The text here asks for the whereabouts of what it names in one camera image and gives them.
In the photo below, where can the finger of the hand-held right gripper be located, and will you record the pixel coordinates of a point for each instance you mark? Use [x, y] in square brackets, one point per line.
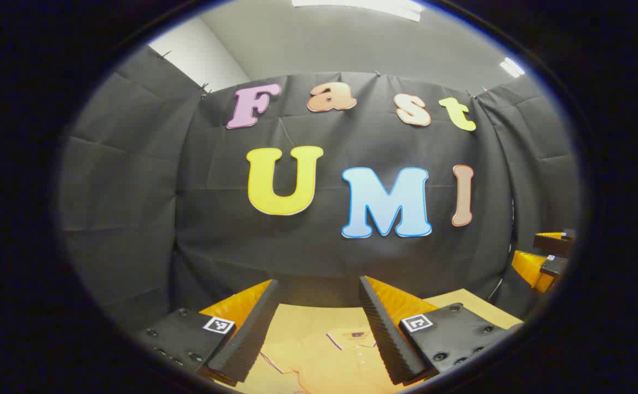
[551, 243]
[553, 266]

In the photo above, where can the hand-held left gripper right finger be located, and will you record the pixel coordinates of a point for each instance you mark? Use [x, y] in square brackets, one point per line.
[387, 345]

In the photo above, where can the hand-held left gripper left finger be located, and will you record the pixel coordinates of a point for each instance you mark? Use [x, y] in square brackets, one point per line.
[247, 339]

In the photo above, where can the orange T-shirt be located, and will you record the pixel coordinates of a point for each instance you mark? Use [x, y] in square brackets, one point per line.
[329, 366]

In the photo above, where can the black backdrop cloth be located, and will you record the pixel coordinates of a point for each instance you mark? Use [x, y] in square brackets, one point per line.
[318, 257]

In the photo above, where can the small ceiling light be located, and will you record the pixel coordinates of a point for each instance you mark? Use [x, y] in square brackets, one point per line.
[512, 67]

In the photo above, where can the long ceiling light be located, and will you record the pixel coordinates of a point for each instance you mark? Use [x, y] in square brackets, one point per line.
[362, 6]

